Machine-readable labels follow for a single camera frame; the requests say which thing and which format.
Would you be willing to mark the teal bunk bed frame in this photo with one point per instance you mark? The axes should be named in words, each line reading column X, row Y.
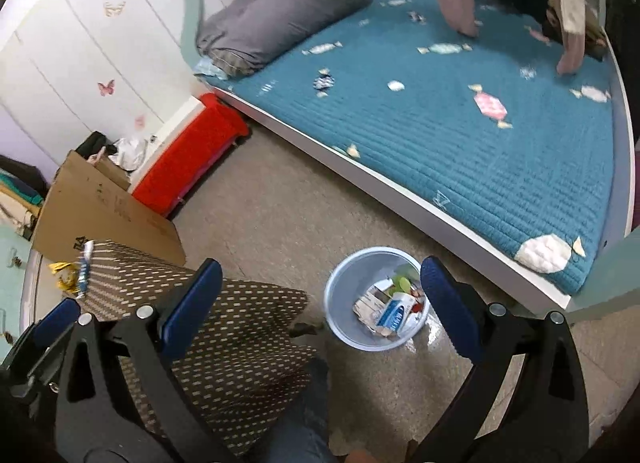
column 400, row 213

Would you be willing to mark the black hanging jacket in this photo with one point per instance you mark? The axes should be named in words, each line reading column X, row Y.
column 22, row 168

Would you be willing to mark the person's right hand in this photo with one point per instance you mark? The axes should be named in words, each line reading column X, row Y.
column 361, row 457

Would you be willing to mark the green wrapper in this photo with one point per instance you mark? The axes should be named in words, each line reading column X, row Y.
column 401, row 283

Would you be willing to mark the black bag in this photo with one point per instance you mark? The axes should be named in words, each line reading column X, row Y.
column 92, row 143

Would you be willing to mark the blue and white wrapper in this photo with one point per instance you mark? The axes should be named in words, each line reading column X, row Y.
column 86, row 268

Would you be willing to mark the teal drawer cabinet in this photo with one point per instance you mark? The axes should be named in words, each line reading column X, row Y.
column 12, row 283

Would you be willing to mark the brown cardboard box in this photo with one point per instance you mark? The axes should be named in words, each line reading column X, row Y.
column 100, row 213

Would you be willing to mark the printed paper packaging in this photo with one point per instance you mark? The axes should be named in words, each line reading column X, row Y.
column 369, row 304

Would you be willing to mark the orange butterfly sticker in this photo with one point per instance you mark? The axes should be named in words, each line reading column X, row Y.
column 114, row 8

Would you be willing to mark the yellow wrapper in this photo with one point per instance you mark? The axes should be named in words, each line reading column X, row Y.
column 64, row 278

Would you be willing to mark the brown polka dot tablecloth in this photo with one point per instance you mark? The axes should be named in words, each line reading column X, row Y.
column 235, row 343

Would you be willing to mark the teal candy print bed mat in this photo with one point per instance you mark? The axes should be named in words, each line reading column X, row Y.
column 425, row 153

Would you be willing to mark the magenta cloth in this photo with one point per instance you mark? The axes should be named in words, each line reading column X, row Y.
column 636, row 193

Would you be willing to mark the light blue plastic bin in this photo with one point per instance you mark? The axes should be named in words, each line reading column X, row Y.
column 345, row 303

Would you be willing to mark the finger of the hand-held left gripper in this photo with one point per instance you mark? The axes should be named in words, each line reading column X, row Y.
column 57, row 315
column 30, row 383

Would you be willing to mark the red bench with white top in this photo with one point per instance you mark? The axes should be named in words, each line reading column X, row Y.
column 190, row 158

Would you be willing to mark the grey quilt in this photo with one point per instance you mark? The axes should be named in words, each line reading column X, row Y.
column 285, row 13

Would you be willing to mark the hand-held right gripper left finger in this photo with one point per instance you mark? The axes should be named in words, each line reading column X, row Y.
column 192, row 308

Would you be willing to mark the white and blue carton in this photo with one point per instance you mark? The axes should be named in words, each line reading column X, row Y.
column 394, row 314

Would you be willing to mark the person's leg in jeans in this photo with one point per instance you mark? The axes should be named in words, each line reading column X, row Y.
column 300, row 418

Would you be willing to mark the white plastic bag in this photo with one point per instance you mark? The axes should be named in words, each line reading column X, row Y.
column 129, row 153

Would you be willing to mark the small pink butterfly sticker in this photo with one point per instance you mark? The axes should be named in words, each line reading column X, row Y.
column 140, row 120

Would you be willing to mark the plaid pillow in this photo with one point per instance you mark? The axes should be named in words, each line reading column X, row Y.
column 210, row 68

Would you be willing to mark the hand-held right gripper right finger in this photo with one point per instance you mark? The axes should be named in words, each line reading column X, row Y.
column 450, row 303

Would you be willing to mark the green hanging jacket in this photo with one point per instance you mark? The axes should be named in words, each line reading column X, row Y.
column 20, row 183

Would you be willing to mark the white wardrobe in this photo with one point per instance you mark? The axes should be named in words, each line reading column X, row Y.
column 75, row 53

